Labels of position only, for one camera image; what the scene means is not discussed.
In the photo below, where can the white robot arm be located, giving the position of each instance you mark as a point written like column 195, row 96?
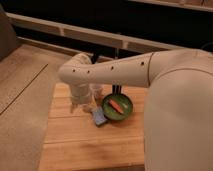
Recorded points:
column 178, row 110

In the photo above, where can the wooden table top board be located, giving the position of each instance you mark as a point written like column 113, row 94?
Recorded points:
column 74, row 143

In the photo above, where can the blue sponge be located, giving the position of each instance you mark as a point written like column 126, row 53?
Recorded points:
column 98, row 116

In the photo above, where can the orange carrot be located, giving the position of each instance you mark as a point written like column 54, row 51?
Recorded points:
column 116, row 106

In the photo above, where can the white rectangular eraser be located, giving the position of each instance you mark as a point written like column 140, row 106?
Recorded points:
column 93, row 107

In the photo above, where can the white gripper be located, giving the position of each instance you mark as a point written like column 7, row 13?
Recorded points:
column 80, row 94

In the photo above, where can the translucent plastic cup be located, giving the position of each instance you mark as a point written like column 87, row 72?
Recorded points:
column 97, row 90

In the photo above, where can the white shelf rail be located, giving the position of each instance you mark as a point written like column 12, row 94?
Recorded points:
column 89, row 35

